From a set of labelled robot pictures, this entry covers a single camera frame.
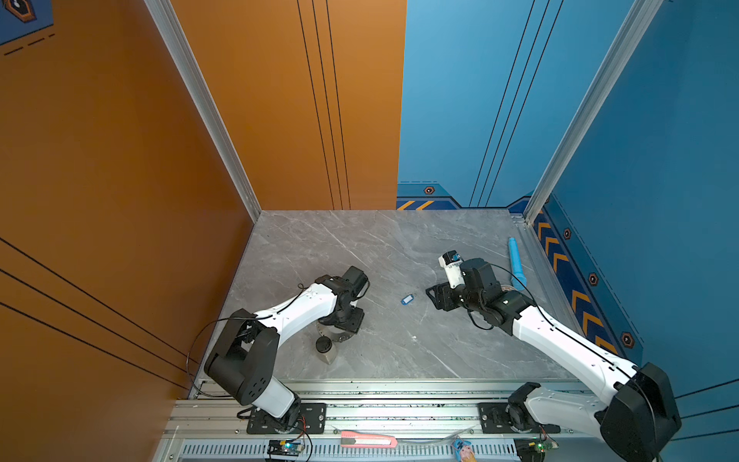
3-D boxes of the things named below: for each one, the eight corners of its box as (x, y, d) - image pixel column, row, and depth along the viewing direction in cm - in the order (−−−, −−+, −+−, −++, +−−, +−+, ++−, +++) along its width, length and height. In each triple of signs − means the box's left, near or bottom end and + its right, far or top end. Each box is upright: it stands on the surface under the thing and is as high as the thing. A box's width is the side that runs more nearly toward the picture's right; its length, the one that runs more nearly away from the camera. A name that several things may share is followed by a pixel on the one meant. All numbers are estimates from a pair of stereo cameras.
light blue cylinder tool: (511, 290, 100) (516, 284, 97) (505, 243, 114) (508, 236, 111) (522, 292, 100) (527, 285, 96) (515, 245, 114) (519, 237, 110)
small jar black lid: (320, 364, 84) (313, 351, 76) (322, 349, 87) (316, 335, 78) (337, 363, 84) (332, 350, 76) (338, 349, 87) (333, 335, 78)
